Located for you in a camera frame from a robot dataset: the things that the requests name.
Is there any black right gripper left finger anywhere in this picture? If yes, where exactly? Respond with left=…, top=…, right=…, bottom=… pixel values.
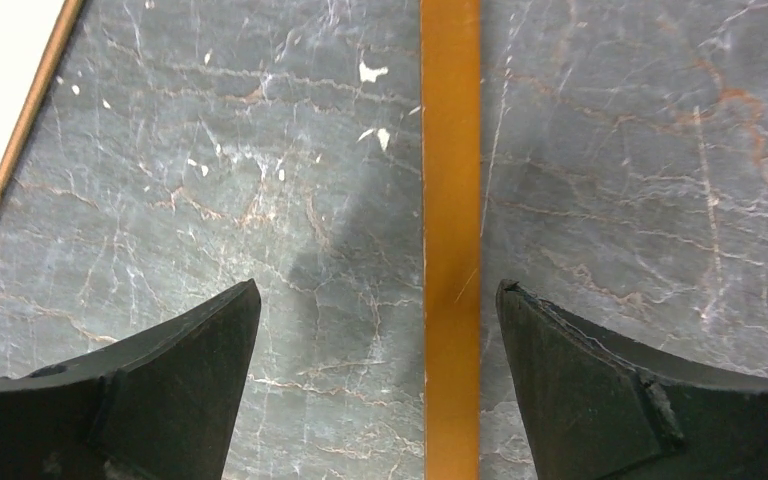
left=0, top=280, right=261, bottom=479

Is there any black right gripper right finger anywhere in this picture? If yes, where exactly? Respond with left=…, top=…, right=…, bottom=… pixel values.
left=496, top=280, right=768, bottom=479

